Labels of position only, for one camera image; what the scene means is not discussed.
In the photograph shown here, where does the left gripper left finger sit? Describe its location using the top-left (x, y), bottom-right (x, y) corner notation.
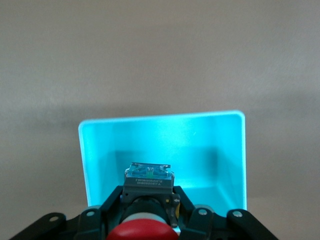
top-left (9, 185), bottom-right (126, 240)

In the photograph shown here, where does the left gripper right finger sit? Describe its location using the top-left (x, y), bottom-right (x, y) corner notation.
top-left (171, 185), bottom-right (279, 240)

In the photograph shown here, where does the red push button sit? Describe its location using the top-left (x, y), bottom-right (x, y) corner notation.
top-left (106, 161), bottom-right (181, 240)

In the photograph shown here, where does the cyan plastic box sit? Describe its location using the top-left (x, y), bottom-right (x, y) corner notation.
top-left (77, 110), bottom-right (249, 237)

